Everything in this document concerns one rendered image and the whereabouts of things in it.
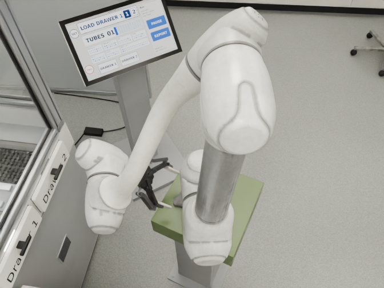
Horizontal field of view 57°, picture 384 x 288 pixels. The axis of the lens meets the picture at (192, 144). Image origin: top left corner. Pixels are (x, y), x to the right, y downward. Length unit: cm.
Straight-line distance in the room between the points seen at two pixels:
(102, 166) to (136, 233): 130
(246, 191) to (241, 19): 86
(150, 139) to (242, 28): 37
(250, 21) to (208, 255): 69
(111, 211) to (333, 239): 170
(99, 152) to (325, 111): 226
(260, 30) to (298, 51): 279
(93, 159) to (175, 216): 47
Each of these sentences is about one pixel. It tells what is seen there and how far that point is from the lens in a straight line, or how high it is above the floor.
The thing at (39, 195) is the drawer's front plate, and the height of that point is 91.
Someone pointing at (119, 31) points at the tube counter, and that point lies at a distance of 182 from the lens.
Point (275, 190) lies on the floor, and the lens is 251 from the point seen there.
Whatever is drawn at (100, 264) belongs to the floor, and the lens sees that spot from 233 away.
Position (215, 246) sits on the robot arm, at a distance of 113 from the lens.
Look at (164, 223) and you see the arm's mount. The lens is 141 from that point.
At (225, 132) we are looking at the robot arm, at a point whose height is 165.
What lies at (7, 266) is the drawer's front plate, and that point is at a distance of 145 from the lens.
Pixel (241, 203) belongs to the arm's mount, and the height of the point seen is 86.
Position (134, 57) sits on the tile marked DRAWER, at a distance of 182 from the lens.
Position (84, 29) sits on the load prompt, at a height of 115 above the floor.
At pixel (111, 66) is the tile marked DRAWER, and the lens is 179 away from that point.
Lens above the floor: 214
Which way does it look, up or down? 53 degrees down
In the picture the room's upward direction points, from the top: 1 degrees counter-clockwise
